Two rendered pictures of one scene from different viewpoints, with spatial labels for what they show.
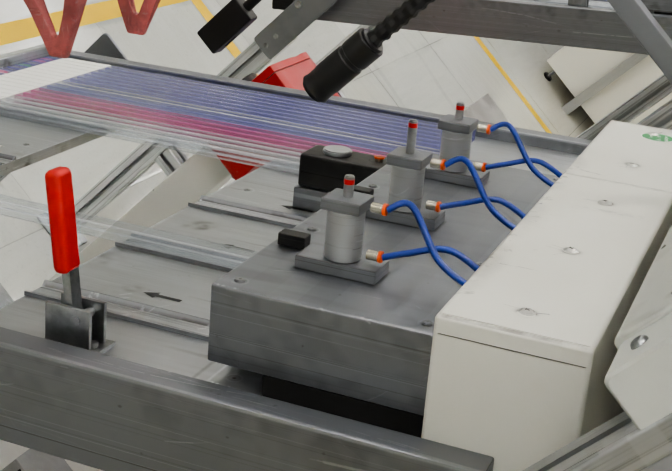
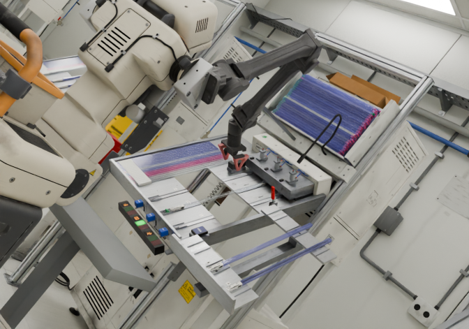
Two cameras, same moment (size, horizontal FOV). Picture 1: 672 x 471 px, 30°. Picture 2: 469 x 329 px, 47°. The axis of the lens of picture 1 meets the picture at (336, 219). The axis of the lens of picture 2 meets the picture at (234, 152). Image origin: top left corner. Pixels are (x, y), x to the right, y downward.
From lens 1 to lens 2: 2.04 m
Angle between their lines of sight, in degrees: 52
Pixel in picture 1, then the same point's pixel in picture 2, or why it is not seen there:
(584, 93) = not seen: outside the picture
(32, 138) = (173, 184)
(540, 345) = (327, 179)
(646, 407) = (347, 180)
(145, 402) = (292, 208)
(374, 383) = (308, 192)
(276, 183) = (218, 170)
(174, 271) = (251, 192)
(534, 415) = (326, 186)
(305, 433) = (309, 201)
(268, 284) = (293, 187)
